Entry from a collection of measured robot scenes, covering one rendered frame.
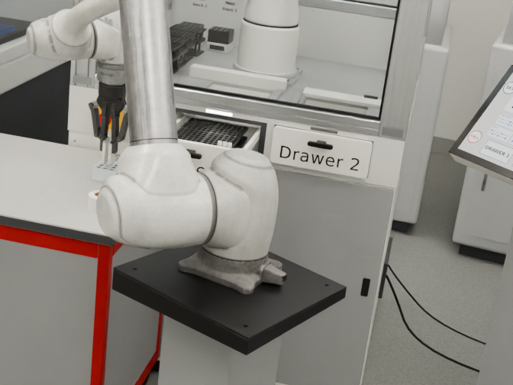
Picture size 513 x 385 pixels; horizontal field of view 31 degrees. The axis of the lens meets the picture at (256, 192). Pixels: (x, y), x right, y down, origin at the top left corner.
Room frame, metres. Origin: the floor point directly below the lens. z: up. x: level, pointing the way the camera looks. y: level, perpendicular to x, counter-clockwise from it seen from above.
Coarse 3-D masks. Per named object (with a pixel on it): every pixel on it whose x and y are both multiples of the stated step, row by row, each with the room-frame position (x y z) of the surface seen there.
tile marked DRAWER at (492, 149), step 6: (486, 144) 2.42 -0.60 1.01; (492, 144) 2.41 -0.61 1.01; (498, 144) 2.40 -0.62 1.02; (480, 150) 2.42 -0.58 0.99; (486, 150) 2.41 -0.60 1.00; (492, 150) 2.40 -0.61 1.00; (498, 150) 2.39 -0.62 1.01; (504, 150) 2.38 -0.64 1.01; (510, 150) 2.37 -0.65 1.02; (486, 156) 2.39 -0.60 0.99; (492, 156) 2.38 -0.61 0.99; (498, 156) 2.37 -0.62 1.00; (504, 156) 2.36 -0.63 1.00; (510, 156) 2.35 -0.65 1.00; (504, 162) 2.35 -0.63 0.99
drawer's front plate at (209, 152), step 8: (184, 144) 2.37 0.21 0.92; (192, 144) 2.37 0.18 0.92; (200, 144) 2.37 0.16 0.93; (208, 144) 2.38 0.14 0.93; (200, 152) 2.37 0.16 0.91; (208, 152) 2.36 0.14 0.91; (216, 152) 2.36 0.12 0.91; (192, 160) 2.37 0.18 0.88; (200, 160) 2.37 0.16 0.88; (208, 160) 2.36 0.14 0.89; (200, 168) 2.37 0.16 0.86
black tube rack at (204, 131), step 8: (192, 120) 2.68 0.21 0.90; (200, 120) 2.69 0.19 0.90; (184, 128) 2.58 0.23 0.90; (192, 128) 2.60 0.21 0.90; (200, 128) 2.60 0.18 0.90; (208, 128) 2.61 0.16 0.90; (216, 128) 2.63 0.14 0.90; (224, 128) 2.63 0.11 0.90; (232, 128) 2.64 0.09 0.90; (240, 128) 2.65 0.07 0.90; (184, 136) 2.51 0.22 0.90; (192, 136) 2.52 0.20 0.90; (200, 136) 2.53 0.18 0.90; (208, 136) 2.54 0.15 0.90; (216, 136) 2.55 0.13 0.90; (224, 136) 2.56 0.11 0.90; (232, 136) 2.57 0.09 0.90; (240, 136) 2.57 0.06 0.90; (232, 144) 2.49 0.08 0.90; (240, 144) 2.59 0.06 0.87
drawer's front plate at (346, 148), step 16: (288, 128) 2.62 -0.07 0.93; (272, 144) 2.62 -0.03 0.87; (288, 144) 2.61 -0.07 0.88; (304, 144) 2.60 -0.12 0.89; (336, 144) 2.59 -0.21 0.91; (352, 144) 2.58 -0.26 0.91; (368, 144) 2.57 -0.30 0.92; (272, 160) 2.62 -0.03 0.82; (288, 160) 2.61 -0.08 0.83; (320, 160) 2.59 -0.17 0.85; (336, 160) 2.59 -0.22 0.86; (352, 160) 2.58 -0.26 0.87; (368, 160) 2.57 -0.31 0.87
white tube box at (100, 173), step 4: (96, 164) 2.47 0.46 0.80; (100, 164) 2.48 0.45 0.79; (104, 164) 2.49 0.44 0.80; (112, 164) 2.50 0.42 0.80; (116, 164) 2.50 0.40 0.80; (92, 168) 2.45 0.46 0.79; (96, 168) 2.45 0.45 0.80; (100, 168) 2.45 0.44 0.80; (104, 168) 2.46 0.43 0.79; (108, 168) 2.46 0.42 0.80; (112, 168) 2.46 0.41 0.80; (116, 168) 2.47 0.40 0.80; (92, 172) 2.45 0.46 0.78; (96, 172) 2.45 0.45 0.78; (100, 172) 2.44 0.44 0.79; (104, 172) 2.44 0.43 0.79; (108, 172) 2.44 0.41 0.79; (112, 172) 2.44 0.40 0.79; (92, 176) 2.45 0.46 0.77; (96, 176) 2.45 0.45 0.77; (100, 176) 2.44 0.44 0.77; (104, 176) 2.44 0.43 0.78; (108, 176) 2.44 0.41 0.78; (100, 180) 2.44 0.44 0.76; (104, 180) 2.44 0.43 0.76
